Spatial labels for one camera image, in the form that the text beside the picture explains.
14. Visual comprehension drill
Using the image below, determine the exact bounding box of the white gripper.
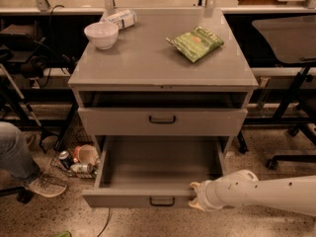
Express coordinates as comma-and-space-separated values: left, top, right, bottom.
188, 180, 225, 212

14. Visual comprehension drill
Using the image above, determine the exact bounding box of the grey drawer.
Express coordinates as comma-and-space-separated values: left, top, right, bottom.
83, 136, 224, 208
78, 108, 247, 136

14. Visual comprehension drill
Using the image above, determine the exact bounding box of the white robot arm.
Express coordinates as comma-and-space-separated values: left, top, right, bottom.
189, 170, 316, 216

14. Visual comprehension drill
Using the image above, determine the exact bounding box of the grey drawer cabinet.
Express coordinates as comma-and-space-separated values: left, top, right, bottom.
69, 8, 258, 151

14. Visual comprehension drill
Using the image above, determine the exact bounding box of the grey top drawer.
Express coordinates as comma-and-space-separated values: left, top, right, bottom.
78, 108, 247, 136

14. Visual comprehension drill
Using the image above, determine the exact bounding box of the beige cup in basket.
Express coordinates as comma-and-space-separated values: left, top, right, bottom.
77, 145, 99, 165

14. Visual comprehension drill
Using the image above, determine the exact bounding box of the green soda can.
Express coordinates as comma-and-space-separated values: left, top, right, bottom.
70, 163, 93, 174

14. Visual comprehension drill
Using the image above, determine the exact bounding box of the blue soda can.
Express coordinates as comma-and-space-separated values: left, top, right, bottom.
58, 150, 74, 170

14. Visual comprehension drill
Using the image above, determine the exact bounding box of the white sneaker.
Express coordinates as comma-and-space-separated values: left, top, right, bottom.
26, 174, 67, 198

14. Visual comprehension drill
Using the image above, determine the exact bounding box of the green chip bag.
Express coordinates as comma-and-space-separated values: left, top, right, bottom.
166, 26, 224, 63

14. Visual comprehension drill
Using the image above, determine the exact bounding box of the person leg in jeans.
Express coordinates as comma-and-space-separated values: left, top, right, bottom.
0, 121, 40, 184

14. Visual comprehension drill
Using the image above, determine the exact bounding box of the black office chair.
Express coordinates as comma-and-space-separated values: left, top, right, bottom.
252, 15, 316, 170

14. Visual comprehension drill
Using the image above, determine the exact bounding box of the white bowl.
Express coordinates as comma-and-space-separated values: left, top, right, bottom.
84, 22, 119, 49

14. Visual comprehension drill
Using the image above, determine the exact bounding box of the white plastic-wrapped package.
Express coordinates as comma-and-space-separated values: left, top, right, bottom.
102, 9, 137, 30

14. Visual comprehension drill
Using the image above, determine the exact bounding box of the black tripod stand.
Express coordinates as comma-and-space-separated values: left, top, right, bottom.
0, 64, 60, 155

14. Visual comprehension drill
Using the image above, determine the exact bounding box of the black floor cable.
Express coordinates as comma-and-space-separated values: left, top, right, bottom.
96, 207, 113, 237

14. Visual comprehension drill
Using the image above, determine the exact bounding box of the wire basket on floor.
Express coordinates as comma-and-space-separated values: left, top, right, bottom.
50, 128, 100, 179

